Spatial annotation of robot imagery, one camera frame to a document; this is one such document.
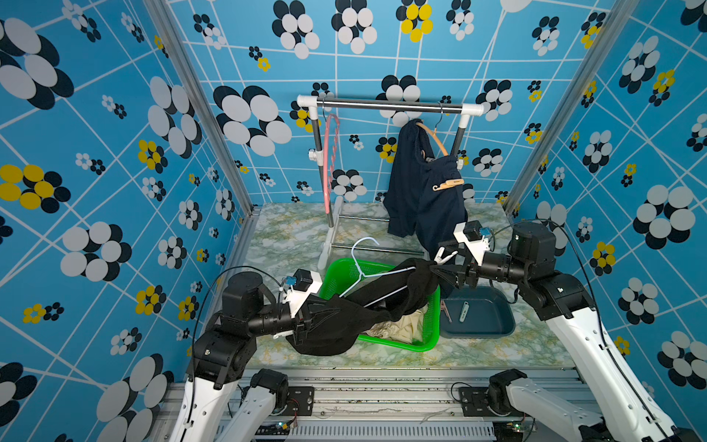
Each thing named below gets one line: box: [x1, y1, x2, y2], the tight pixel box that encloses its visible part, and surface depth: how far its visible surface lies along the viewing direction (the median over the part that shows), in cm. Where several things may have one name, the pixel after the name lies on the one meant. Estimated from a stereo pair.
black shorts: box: [285, 258, 460, 357], surface depth 63 cm
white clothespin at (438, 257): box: [433, 246, 459, 266], surface depth 64 cm
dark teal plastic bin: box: [440, 285, 516, 339], surface depth 90 cm
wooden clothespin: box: [432, 178, 464, 192], surface depth 67 cm
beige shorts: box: [362, 304, 429, 344], surface depth 84 cm
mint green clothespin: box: [459, 301, 471, 323], surface depth 90 cm
